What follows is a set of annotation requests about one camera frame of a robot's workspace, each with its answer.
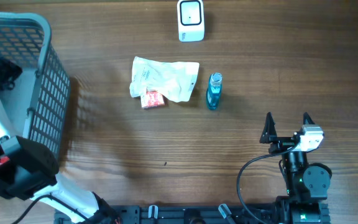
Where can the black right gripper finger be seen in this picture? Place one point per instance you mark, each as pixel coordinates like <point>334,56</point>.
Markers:
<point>269,134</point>
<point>307,119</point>

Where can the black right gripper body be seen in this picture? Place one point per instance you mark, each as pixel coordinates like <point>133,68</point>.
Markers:
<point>282,143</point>

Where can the blue liquid bottle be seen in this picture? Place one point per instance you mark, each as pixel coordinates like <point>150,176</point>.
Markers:
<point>213,92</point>

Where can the clear plastic bag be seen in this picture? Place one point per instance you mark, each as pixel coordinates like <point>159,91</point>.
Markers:
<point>174,80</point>

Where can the red Kleenex tissue pack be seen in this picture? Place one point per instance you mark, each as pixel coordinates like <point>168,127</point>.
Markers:
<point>151,99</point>

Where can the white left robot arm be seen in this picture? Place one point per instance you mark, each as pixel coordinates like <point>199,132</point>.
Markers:
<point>28,170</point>

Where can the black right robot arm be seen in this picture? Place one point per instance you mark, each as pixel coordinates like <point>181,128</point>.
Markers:
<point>307,183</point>

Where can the white barcode scanner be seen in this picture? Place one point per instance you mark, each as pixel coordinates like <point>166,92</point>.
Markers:
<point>190,16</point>

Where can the grey plastic mesh basket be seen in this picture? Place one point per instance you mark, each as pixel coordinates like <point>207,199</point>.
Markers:
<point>36,106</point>

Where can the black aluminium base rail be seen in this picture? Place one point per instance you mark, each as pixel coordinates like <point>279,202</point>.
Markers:
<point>211,215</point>

